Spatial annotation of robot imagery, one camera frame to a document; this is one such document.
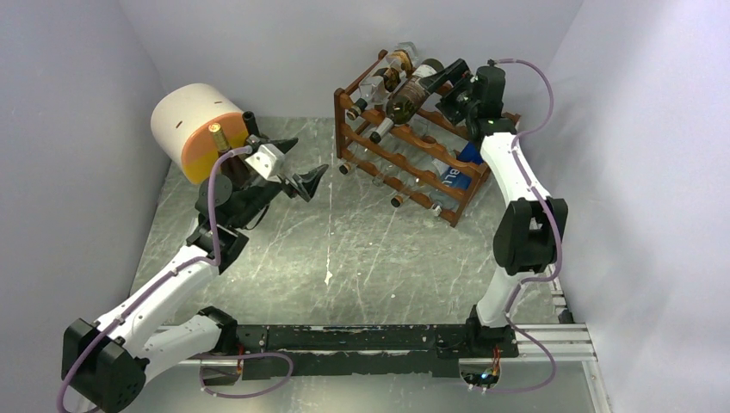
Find clear bottle blue label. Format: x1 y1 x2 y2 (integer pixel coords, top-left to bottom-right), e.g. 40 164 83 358
430 143 484 217

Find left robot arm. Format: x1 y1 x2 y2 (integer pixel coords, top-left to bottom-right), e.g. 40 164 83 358
56 139 327 412

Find round drawer cabinet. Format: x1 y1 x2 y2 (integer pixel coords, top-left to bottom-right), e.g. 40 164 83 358
150 83 249 185

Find wooden wine rack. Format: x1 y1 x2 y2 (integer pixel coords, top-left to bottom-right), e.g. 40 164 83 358
334 50 518 226

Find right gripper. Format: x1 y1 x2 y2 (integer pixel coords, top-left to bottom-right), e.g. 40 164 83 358
418 59 478 126

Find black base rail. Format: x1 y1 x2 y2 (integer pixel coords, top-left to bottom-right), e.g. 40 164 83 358
203 321 519 380

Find brown bottle gold foil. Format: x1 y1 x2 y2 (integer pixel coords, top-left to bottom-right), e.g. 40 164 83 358
207 122 252 189

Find clear liquor bottle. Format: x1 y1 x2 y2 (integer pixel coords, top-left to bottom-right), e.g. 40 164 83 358
346 41 419 120

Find dark bottle white label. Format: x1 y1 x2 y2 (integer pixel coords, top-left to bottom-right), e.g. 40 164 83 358
242 111 263 139

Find clear bottle lower rack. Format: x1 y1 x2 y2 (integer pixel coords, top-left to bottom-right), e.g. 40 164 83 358
349 139 436 208

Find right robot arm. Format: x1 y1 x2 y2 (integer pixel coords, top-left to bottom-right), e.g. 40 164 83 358
436 59 568 356

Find dark bottle brown label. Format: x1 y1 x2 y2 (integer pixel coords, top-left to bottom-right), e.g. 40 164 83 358
369 59 445 144

